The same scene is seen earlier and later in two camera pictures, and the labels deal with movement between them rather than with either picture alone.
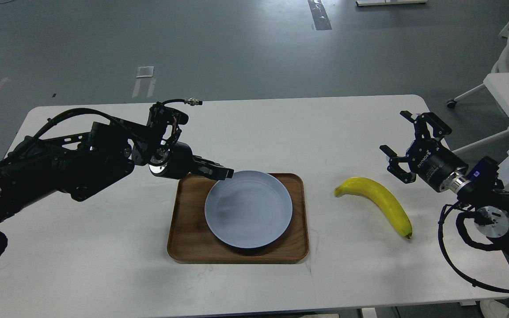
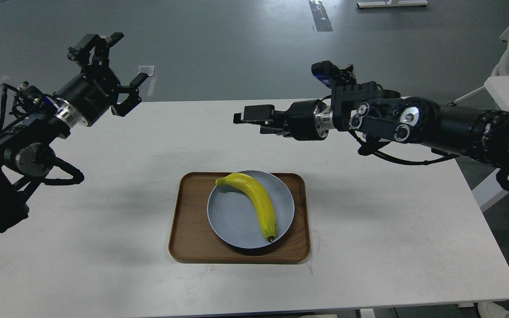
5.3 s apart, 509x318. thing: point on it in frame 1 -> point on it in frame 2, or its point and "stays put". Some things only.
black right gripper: [432, 161] -> [307, 120]
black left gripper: [180, 163] -> [90, 94]
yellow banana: [373, 190] -> [260, 198]
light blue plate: [251, 209] stays put
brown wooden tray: [191, 240] stays put
